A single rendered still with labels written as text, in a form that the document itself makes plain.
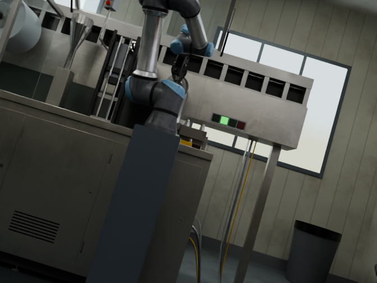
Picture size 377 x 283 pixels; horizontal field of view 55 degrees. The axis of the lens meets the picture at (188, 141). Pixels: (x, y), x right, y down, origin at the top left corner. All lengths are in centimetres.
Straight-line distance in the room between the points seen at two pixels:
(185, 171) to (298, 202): 274
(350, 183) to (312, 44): 173
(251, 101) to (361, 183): 250
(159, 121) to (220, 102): 108
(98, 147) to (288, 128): 133
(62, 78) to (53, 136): 52
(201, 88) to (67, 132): 102
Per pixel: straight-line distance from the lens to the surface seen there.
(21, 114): 213
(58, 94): 243
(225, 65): 264
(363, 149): 481
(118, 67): 221
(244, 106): 258
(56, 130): 205
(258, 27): 469
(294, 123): 264
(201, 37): 180
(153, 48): 163
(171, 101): 157
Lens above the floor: 77
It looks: 5 degrees up
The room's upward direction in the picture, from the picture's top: 17 degrees clockwise
